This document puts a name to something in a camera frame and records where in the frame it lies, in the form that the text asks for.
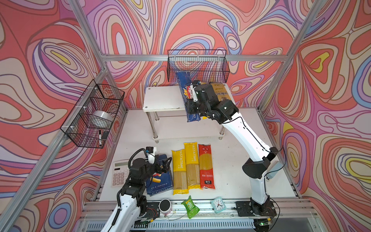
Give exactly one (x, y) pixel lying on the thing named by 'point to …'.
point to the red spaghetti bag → (207, 181)
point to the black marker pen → (100, 138)
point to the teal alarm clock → (218, 205)
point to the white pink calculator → (120, 172)
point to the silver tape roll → (100, 118)
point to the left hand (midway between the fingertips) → (166, 157)
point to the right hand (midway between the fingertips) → (190, 106)
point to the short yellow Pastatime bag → (180, 181)
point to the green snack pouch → (192, 210)
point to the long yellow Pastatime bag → (192, 153)
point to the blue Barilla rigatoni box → (159, 182)
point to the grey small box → (274, 169)
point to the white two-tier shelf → (168, 118)
